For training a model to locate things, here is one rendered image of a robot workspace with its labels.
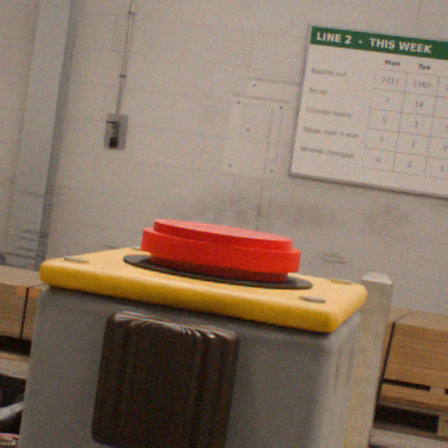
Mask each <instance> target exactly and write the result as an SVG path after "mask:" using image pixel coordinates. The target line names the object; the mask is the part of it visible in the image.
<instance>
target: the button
mask: <svg viewBox="0 0 448 448"><path fill-rule="evenodd" d="M292 245H293V239H291V238H288V237H285V236H281V235H276V234H272V233H267V232H262V231H256V230H251V229H245V228H233V227H226V226H219V225H211V224H204V223H196V222H187V221H177V220H155V224H154V228H143V234H142V241H141V250H143V251H145V252H148V253H150V259H149V260H150V261H151V262H152V263H155V264H158V265H164V266H168V267H172V268H176V269H181V270H186V271H192V272H197V273H202V274H208V275H215V276H222V277H229V278H237V279H246V280H257V281H286V280H287V278H288V273H294V272H298V271H299V267H300V262H301V255H302V251H301V250H299V249H296V248H293V247H292Z"/></svg>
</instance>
